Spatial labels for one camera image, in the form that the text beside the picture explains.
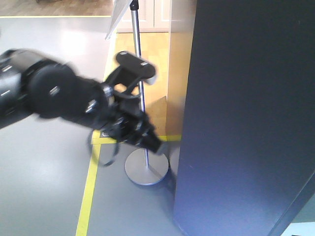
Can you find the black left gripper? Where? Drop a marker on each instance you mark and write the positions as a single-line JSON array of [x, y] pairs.
[[127, 123]]

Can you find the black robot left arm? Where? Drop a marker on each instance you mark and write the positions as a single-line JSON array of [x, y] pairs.
[[31, 83]]

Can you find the dark grey refrigerator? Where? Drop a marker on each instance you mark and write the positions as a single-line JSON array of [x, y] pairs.
[[247, 156]]

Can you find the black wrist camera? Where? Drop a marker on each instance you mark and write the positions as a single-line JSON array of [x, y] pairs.
[[138, 66]]

